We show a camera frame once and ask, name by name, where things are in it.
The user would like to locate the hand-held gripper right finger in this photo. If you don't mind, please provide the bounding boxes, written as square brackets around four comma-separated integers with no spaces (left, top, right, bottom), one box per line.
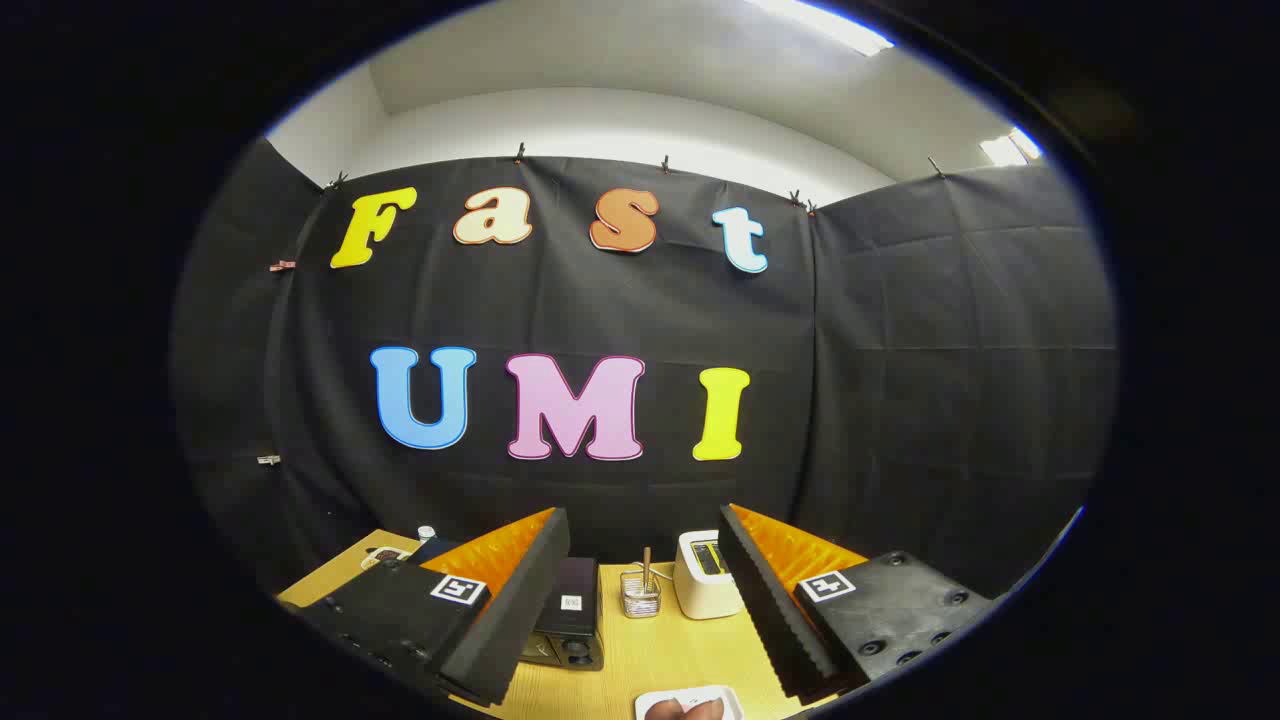
[717,503,1001,706]

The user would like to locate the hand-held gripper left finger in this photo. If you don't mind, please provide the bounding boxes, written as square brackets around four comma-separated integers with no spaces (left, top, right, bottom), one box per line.
[295,507,571,707]

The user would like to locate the black toaster oven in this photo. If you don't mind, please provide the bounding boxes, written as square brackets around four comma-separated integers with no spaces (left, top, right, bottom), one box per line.
[520,557,605,671]

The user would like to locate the white square plate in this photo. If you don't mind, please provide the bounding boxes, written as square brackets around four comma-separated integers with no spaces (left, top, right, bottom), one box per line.
[634,685,745,720]

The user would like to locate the white bread toaster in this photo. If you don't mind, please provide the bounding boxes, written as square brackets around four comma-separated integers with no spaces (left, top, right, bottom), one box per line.
[673,530,746,621]

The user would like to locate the clear glass holder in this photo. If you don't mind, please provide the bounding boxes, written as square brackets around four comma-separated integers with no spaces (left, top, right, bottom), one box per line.
[620,568,663,619]

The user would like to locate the row of black clips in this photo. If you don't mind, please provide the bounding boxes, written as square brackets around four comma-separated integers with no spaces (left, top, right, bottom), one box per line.
[325,142,946,216]

